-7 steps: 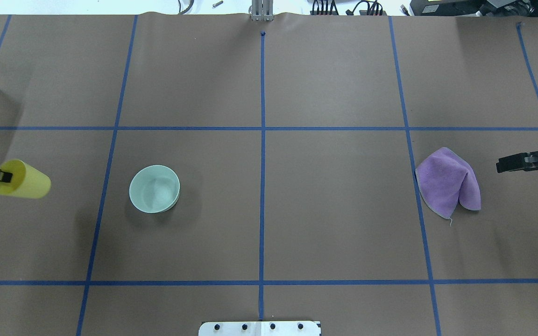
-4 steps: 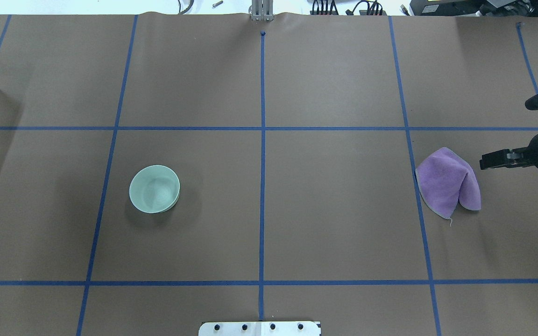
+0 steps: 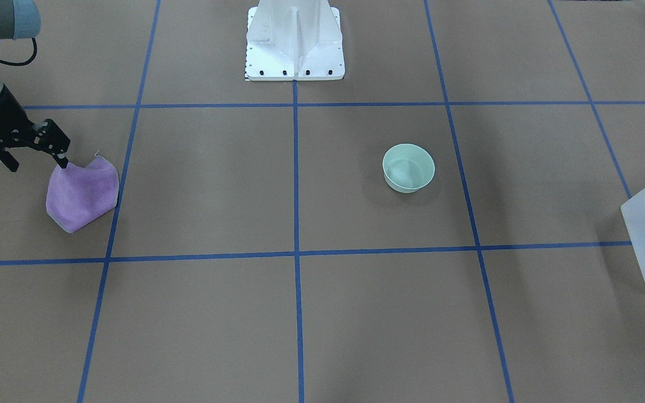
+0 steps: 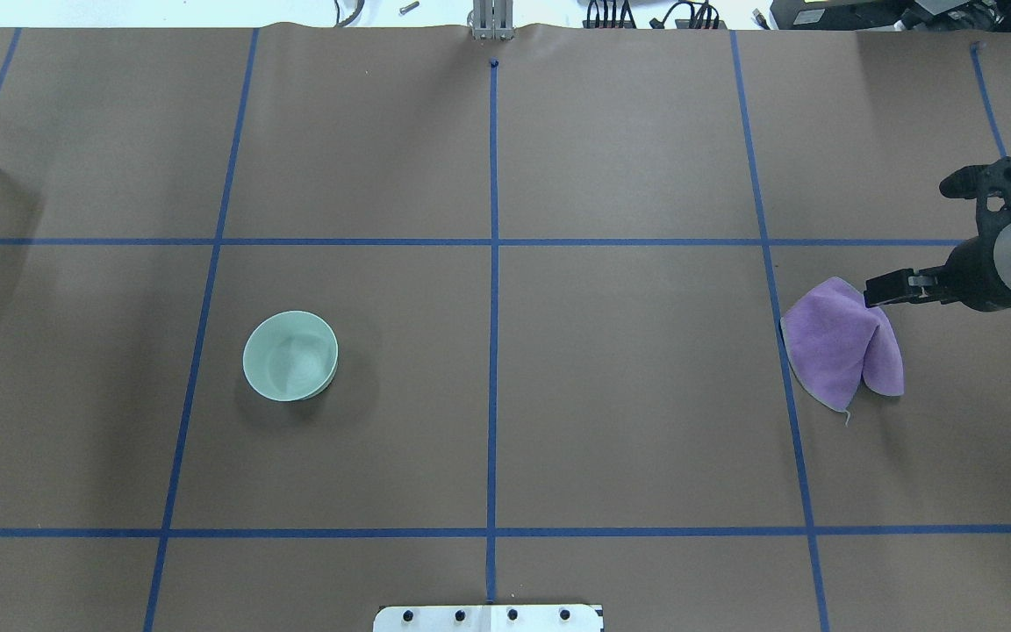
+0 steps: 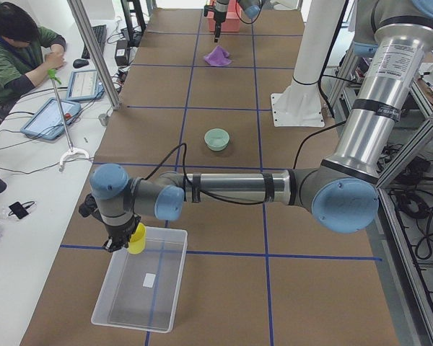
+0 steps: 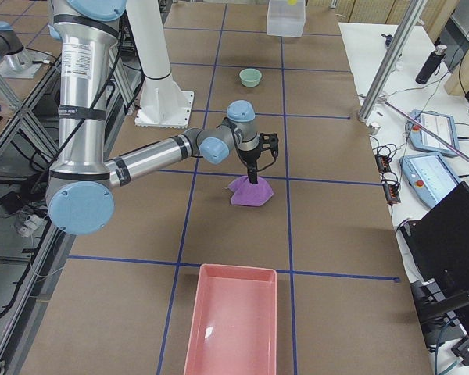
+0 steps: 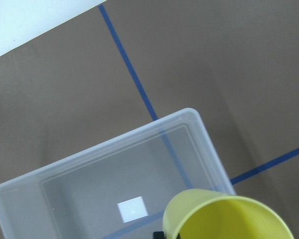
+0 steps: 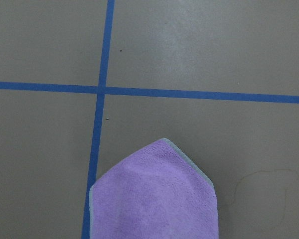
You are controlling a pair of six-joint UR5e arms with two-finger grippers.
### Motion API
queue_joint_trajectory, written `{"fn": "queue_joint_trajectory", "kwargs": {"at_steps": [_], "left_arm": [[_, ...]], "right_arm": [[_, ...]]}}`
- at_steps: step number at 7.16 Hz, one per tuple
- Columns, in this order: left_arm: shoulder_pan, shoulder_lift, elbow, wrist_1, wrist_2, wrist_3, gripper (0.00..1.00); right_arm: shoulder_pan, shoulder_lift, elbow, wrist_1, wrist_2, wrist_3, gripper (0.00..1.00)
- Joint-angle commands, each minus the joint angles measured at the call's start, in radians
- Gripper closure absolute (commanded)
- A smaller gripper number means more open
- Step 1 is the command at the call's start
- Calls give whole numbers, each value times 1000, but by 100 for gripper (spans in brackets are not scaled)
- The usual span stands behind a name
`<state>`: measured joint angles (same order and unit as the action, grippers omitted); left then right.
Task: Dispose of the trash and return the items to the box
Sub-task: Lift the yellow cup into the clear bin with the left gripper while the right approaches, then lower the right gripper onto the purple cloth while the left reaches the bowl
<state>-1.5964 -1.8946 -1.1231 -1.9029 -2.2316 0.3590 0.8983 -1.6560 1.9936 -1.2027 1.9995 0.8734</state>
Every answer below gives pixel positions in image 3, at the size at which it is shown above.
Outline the purple microfiber cloth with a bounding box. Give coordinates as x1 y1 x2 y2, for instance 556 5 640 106
45 154 120 233

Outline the mint green bowl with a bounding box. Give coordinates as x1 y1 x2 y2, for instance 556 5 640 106
382 143 437 194

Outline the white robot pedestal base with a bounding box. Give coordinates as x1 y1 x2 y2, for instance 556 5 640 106
244 1 345 81

